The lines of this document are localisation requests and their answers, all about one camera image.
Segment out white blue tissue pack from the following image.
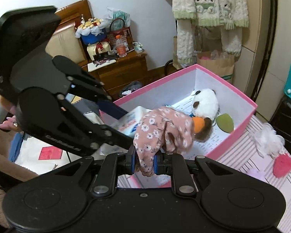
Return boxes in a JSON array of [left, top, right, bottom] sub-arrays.
[[110, 106, 152, 137]]

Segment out white mesh bath pouf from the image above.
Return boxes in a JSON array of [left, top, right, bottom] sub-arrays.
[[253, 123, 285, 159]]

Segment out pink card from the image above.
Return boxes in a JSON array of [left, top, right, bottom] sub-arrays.
[[38, 146, 63, 161]]

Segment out pink floral cloth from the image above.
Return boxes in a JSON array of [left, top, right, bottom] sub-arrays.
[[133, 106, 196, 177]]

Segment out white fleece pajamas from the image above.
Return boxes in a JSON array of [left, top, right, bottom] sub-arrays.
[[172, 0, 249, 68]]

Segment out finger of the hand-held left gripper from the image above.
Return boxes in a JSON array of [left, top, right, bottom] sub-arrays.
[[67, 75, 130, 121], [87, 124, 137, 151]]

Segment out orange drink bottle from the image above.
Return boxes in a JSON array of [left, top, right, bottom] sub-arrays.
[[116, 34, 128, 58]]

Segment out green makeup sponge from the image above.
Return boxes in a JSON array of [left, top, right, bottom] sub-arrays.
[[217, 113, 234, 134]]

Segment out pink cardboard box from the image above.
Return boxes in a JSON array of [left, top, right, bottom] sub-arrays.
[[99, 64, 258, 190]]

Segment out white plastic bag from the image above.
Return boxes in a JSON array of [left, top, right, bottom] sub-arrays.
[[104, 7, 131, 27]]

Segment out striped table cloth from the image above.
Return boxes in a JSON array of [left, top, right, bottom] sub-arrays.
[[118, 113, 291, 214]]

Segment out person's left hand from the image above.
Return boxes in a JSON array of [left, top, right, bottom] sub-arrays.
[[0, 95, 22, 133]]

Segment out orange makeup sponge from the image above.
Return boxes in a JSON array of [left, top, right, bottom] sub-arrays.
[[193, 117, 205, 133]]

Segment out wooden headboard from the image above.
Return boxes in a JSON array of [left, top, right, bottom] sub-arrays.
[[45, 0, 93, 68]]

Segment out small packets on nightstand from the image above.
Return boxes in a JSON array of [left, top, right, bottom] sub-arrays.
[[133, 42, 146, 54]]

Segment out black chair frame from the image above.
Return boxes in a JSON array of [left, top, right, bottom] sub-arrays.
[[164, 59, 177, 77]]

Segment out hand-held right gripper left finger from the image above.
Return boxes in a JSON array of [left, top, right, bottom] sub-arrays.
[[51, 148, 137, 198]]

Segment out printed bedding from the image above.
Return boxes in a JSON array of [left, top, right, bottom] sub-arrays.
[[10, 92, 105, 175]]

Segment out brown fuzzy plush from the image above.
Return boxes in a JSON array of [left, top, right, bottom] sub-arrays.
[[195, 118, 213, 142]]

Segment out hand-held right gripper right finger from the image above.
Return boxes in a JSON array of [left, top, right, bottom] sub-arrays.
[[153, 152, 224, 197]]

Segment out cream handbag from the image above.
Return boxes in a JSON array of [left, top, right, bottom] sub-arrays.
[[87, 41, 112, 59]]

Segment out white panda plush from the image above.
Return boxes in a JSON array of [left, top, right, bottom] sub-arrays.
[[191, 89, 220, 124]]

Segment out lilac soft pad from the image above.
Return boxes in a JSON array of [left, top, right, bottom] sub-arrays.
[[247, 169, 268, 182]]

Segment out person's left forearm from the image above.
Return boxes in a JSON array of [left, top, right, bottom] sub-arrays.
[[0, 116, 39, 227]]

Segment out black suitcase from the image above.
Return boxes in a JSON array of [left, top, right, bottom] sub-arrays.
[[269, 95, 291, 161]]

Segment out red plaid handbag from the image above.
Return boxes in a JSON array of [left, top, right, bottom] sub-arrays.
[[107, 19, 134, 50]]

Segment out red fuzzy puff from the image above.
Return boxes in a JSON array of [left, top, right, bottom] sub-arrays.
[[273, 153, 291, 178]]

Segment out white notebook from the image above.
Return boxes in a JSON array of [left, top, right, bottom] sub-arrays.
[[88, 59, 117, 72]]

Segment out dark clothes pile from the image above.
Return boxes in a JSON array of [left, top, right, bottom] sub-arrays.
[[119, 81, 143, 97]]

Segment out brown paper bag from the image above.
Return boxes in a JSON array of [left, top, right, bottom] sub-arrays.
[[196, 51, 236, 84]]

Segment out blue flower bouquet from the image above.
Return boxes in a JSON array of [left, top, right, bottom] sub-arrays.
[[75, 17, 107, 45]]

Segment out wooden nightstand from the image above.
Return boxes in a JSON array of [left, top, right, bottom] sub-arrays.
[[88, 51, 148, 100]]

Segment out printed white paper sheet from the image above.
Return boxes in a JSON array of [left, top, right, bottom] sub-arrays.
[[170, 95, 233, 161]]

